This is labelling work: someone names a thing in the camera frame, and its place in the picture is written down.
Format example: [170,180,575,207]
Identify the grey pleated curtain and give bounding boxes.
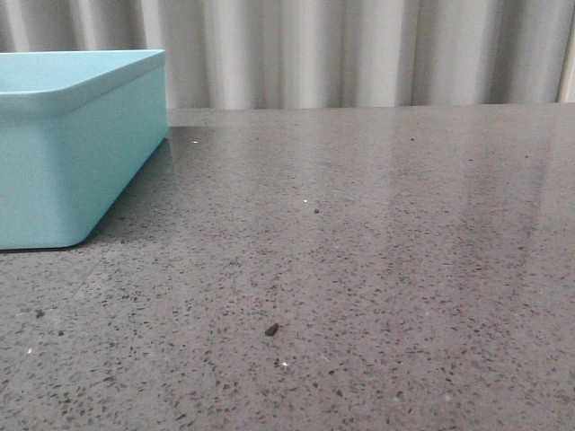
[1,1,574,110]

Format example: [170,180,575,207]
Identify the light blue storage box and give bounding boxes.
[1,49,167,250]

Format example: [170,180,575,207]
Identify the small black debris piece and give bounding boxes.
[264,323,279,337]

